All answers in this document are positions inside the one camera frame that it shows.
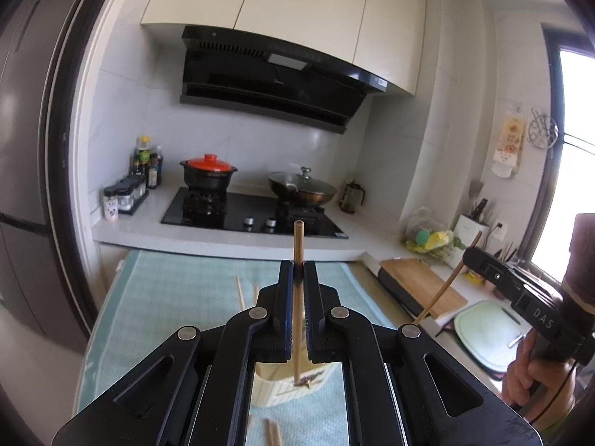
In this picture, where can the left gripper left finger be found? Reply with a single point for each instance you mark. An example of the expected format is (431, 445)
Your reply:
(195, 387)

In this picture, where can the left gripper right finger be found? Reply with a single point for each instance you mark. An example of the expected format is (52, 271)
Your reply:
(401, 387)

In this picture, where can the green sleeve forearm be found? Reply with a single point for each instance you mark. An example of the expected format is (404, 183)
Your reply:
(552, 419)

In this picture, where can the right hand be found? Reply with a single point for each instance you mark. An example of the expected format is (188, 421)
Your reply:
(558, 377)

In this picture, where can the green plastic cutting board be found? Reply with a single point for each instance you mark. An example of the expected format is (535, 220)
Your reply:
(490, 332)

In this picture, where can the cream utensil holder box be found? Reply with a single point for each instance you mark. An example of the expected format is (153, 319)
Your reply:
(274, 383)

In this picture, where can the wooden cutting board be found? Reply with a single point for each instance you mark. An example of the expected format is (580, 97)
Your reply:
(413, 284)

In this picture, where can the teal woven table mat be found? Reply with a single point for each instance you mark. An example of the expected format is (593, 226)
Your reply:
(154, 294)

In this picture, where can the white knife holder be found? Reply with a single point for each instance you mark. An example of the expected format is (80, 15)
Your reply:
(467, 228)

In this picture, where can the yellow green bag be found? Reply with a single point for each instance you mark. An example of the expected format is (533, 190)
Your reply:
(424, 235)

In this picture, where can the black gas stove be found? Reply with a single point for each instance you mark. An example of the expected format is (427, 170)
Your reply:
(246, 213)

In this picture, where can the white label spice jar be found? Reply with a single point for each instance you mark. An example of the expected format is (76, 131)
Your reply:
(110, 204)

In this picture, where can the spice jar rack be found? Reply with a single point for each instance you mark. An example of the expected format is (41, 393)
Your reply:
(131, 192)

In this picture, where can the black pot red lid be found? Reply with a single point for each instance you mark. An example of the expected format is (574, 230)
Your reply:
(207, 173)

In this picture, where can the black wok with lid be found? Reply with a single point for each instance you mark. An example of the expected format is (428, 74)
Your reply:
(300, 189)

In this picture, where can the sauce bottles group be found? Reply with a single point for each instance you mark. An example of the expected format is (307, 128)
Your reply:
(147, 162)

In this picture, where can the black range hood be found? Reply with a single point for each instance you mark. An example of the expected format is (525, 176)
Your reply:
(248, 72)

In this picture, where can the white upper cabinets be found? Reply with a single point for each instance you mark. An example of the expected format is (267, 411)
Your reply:
(380, 36)

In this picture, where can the grey refrigerator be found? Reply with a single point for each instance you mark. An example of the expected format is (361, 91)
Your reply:
(42, 280)

